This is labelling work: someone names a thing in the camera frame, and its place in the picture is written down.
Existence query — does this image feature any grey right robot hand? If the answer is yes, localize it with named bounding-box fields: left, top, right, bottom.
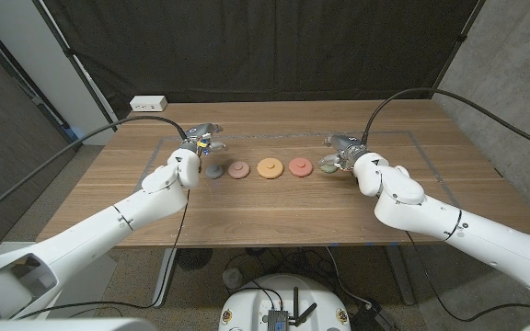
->
left=318, top=133, right=370, bottom=172

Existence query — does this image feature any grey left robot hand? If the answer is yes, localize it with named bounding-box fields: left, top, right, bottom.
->
left=179, top=122, right=228, bottom=158

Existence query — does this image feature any coral red toy ring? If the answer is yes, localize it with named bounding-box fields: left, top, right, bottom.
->
left=288, top=156, right=314, bottom=178

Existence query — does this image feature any white power strip box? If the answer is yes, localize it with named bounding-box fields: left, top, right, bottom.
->
left=129, top=95, right=168, bottom=112

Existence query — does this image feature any black curtain backdrop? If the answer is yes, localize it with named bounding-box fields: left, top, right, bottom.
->
left=41, top=0, right=483, bottom=124

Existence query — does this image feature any round black floor fan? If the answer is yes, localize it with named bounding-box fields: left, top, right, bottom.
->
left=176, top=247, right=213, bottom=271

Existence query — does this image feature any grey table leg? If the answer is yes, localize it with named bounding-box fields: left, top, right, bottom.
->
left=384, top=245, right=417, bottom=307

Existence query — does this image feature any black backdrop stand pole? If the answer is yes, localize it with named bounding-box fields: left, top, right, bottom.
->
left=31, top=0, right=121, bottom=132
left=428, top=0, right=487, bottom=99

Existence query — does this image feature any round grey floor object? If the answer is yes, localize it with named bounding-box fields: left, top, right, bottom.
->
left=222, top=267, right=244, bottom=290

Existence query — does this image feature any white table leg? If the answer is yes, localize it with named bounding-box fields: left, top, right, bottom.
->
left=152, top=247, right=179, bottom=309

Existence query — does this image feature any black power brick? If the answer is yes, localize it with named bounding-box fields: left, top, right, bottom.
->
left=351, top=302, right=398, bottom=331

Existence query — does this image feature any white robot torso base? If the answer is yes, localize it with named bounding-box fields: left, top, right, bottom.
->
left=218, top=274, right=352, bottom=331

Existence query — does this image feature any grey radio module with antennas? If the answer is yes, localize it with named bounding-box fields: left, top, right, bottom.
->
left=267, top=287, right=318, bottom=331

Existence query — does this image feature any white robot chest cover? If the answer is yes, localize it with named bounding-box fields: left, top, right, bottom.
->
left=0, top=317, right=156, bottom=331

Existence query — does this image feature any dusty pink toy ring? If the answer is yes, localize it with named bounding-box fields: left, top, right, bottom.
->
left=227, top=160, right=251, bottom=180

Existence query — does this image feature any large orange toy ring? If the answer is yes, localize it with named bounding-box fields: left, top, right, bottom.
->
left=256, top=157, right=285, bottom=180

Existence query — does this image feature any thin black left wrist cable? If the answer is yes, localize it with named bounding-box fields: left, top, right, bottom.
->
left=16, top=190, right=190, bottom=320

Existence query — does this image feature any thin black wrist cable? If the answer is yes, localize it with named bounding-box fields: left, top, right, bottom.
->
left=404, top=231, right=530, bottom=323
left=16, top=190, right=190, bottom=320

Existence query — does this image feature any black floor cable tangle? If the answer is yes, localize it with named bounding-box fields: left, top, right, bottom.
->
left=223, top=247, right=340, bottom=280

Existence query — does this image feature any light grey floor cable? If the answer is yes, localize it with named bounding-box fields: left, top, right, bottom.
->
left=326, top=247, right=373, bottom=308

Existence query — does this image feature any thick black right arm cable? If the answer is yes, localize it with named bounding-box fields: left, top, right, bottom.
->
left=361, top=86, right=530, bottom=155

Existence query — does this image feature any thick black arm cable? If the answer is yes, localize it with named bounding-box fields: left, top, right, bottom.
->
left=0, top=115, right=188, bottom=229
left=361, top=86, right=530, bottom=155

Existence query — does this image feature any black metal frame bar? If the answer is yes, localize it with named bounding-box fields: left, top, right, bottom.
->
left=0, top=17, right=83, bottom=151

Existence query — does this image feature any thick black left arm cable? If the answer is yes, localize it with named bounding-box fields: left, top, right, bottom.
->
left=0, top=115, right=188, bottom=229

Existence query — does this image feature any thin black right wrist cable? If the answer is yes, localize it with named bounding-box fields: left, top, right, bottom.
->
left=404, top=231, right=530, bottom=323

